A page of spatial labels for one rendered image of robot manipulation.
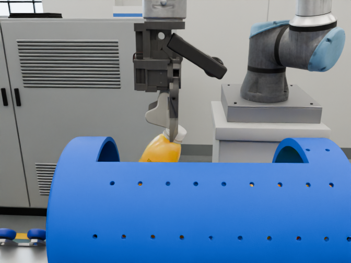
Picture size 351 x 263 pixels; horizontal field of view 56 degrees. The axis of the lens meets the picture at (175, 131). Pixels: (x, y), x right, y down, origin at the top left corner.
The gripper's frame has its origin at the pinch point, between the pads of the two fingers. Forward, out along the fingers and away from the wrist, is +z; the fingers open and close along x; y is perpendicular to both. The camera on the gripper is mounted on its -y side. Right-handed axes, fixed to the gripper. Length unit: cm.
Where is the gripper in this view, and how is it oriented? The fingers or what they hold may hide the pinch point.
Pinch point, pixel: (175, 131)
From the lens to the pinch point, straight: 62.7
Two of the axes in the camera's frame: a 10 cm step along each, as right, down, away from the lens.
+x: -0.2, 3.2, -9.5
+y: -10.0, -0.2, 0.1
